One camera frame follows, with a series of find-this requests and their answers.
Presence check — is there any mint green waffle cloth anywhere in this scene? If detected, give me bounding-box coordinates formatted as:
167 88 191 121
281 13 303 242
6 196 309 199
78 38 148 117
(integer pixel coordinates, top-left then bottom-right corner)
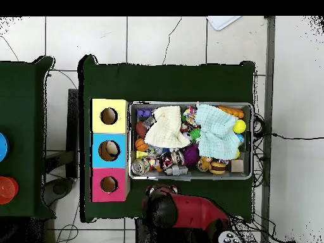
195 103 240 161

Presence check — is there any orange plastic beaded toy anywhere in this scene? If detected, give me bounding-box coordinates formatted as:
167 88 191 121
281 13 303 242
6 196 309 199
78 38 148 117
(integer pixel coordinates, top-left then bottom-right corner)
218 105 245 119

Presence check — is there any toy hamburger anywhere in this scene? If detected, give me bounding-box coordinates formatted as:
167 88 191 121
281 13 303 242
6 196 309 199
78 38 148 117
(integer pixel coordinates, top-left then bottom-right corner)
209 161 227 175

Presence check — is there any shallow wire mesh bin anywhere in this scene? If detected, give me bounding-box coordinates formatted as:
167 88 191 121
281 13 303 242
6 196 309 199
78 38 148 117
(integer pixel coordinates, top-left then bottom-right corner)
128 101 254 181

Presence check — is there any white tray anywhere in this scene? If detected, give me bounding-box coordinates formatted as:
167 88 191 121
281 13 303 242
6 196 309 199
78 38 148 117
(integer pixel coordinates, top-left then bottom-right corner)
206 16 241 31

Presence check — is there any cream waffle cloth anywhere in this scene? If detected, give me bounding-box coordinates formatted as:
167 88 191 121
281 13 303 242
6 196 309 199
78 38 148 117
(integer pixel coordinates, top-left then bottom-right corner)
144 105 191 149

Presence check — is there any blue round disc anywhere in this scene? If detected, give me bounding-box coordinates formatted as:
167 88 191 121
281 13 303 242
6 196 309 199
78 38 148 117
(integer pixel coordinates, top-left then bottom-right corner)
0 132 10 163

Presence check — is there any thin black floor cable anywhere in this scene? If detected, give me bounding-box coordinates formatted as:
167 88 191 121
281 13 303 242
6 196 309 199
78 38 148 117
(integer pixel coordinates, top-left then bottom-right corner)
254 132 324 140

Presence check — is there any wooden box with three holes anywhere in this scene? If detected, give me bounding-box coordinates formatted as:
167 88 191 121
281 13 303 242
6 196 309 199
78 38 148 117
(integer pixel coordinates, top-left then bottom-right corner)
90 98 131 203

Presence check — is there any dark green side table cloth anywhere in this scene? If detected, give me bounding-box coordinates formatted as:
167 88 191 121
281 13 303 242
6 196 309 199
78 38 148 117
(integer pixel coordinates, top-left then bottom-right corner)
0 56 56 220

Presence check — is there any small brown football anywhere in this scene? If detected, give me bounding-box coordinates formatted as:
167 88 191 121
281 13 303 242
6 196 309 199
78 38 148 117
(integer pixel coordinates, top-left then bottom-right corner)
135 121 148 139

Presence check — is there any small orange basketball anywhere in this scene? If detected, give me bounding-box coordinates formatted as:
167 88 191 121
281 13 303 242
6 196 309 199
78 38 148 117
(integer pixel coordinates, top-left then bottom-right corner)
134 138 149 152

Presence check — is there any purple spiky ball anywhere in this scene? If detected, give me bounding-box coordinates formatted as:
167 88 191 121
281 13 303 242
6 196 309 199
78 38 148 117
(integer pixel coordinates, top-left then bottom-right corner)
182 143 201 168

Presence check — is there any crushed drink can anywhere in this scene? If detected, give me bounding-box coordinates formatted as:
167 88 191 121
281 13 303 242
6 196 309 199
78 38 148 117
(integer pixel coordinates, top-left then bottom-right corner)
131 158 151 176

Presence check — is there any yellow tennis ball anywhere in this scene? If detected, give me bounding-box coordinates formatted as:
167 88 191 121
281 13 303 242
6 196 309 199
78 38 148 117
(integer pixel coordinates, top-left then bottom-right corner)
232 119 247 134

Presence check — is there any colourful dotted cloth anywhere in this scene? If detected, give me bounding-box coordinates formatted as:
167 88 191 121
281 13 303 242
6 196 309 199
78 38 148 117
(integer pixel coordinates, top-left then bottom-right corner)
181 106 199 127

